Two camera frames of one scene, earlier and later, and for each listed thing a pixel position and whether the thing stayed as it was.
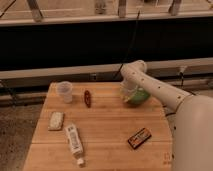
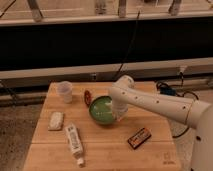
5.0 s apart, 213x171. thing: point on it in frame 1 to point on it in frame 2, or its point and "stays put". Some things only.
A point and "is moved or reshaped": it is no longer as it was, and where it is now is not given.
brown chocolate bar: (139, 138) stays put
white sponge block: (56, 121) stays put
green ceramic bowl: (139, 98) is moved or reshaped
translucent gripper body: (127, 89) to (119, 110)
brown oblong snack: (87, 98) stays put
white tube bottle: (75, 143) stays put
